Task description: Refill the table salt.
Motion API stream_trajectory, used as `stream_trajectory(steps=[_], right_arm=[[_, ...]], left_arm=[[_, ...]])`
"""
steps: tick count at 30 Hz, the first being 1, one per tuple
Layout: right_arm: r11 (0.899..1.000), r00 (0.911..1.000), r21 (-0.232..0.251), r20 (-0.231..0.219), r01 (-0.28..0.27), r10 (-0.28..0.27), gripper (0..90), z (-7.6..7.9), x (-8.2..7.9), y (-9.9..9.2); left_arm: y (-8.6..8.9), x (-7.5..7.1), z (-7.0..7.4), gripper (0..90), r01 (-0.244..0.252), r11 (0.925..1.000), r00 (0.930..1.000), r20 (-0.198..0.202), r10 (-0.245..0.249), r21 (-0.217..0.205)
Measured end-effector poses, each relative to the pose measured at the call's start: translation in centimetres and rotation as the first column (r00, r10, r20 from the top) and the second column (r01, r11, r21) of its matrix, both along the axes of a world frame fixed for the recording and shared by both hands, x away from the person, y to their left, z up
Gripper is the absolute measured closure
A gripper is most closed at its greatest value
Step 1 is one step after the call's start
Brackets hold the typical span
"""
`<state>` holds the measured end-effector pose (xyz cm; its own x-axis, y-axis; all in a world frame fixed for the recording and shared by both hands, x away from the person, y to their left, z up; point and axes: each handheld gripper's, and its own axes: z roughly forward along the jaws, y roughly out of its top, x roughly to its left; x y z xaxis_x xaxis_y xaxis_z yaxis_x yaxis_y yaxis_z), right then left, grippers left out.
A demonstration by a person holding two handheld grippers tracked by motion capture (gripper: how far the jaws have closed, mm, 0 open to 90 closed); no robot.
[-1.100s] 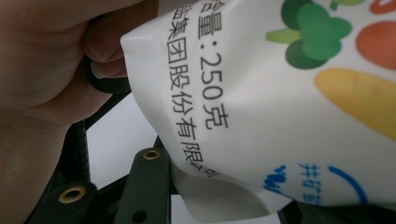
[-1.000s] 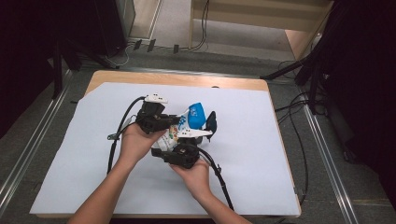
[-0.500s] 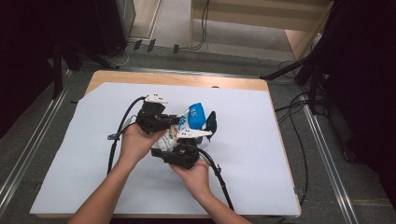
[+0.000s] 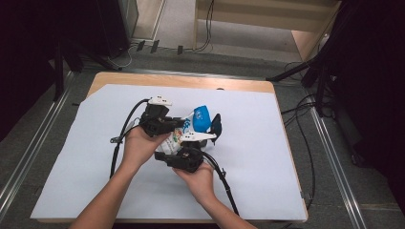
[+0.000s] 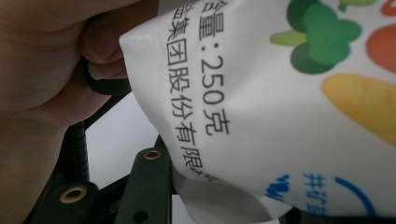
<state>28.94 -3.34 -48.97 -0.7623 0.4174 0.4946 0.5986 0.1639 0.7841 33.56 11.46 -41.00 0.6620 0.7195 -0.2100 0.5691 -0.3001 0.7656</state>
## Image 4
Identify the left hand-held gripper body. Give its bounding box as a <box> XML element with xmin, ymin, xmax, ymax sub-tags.
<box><xmin>139</xmin><ymin>94</ymin><xmax>180</xmax><ymax>137</ymax></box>

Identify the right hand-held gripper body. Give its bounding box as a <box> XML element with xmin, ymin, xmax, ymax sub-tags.
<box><xmin>165</xmin><ymin>132</ymin><xmax>218</xmax><ymax>174</ymax></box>

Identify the blue and white salt bag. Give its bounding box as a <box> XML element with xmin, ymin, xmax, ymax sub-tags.
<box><xmin>159</xmin><ymin>104</ymin><xmax>212</xmax><ymax>156</ymax></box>

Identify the clear jar with black lid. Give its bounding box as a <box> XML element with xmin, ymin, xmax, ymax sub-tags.
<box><xmin>187</xmin><ymin>113</ymin><xmax>223</xmax><ymax>151</ymax></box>

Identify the person's left hand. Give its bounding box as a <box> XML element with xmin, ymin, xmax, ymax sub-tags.
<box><xmin>122</xmin><ymin>127</ymin><xmax>171</xmax><ymax>173</ymax></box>

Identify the person's right hand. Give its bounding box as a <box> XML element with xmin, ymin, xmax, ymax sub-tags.
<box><xmin>173</xmin><ymin>162</ymin><xmax>218</xmax><ymax>204</ymax></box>

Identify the white paper sheet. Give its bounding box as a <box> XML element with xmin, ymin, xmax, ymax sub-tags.
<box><xmin>30</xmin><ymin>83</ymin><xmax>308</xmax><ymax>222</ymax></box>

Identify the grey cabinet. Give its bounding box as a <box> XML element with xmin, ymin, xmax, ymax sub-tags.
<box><xmin>117</xmin><ymin>0</ymin><xmax>139</xmax><ymax>37</ymax></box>

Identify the black metal stand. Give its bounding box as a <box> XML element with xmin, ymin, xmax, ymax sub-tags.
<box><xmin>266</xmin><ymin>53</ymin><xmax>333</xmax><ymax>118</ymax></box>
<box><xmin>52</xmin><ymin>37</ymin><xmax>123</xmax><ymax>102</ymax></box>

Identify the light wooden shelf unit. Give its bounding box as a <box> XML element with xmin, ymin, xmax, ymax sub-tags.
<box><xmin>193</xmin><ymin>0</ymin><xmax>342</xmax><ymax>63</ymax></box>

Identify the dark curtain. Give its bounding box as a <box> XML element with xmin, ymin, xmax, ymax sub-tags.
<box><xmin>0</xmin><ymin>0</ymin><xmax>128</xmax><ymax>142</ymax></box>
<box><xmin>318</xmin><ymin>0</ymin><xmax>405</xmax><ymax>218</ymax></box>

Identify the left hand-held gripper black cable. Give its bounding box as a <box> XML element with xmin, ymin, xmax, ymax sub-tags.
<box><xmin>109</xmin><ymin>98</ymin><xmax>151</xmax><ymax>179</ymax></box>

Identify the hand-held gripper black cable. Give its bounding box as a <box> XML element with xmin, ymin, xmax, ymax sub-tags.
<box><xmin>200</xmin><ymin>151</ymin><xmax>240</xmax><ymax>217</ymax></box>
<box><xmin>109</xmin><ymin>98</ymin><xmax>151</xmax><ymax>179</ymax></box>

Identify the right hand-held gripper black cable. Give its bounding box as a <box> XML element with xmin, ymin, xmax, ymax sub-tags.
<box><xmin>200</xmin><ymin>151</ymin><xmax>240</xmax><ymax>217</ymax></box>

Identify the white floor cable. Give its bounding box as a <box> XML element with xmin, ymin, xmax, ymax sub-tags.
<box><xmin>106</xmin><ymin>44</ymin><xmax>139</xmax><ymax>70</ymax></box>

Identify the black hanging cable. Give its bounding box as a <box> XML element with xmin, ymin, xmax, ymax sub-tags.
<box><xmin>194</xmin><ymin>0</ymin><xmax>215</xmax><ymax>52</ymax></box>

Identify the metal floor rail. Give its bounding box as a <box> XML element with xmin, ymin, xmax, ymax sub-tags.
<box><xmin>307</xmin><ymin>104</ymin><xmax>367</xmax><ymax>229</ymax></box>
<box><xmin>0</xmin><ymin>71</ymin><xmax>75</xmax><ymax>220</ymax></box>

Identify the black floor cable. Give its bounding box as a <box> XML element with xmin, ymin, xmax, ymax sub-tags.
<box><xmin>281</xmin><ymin>61</ymin><xmax>318</xmax><ymax>211</ymax></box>

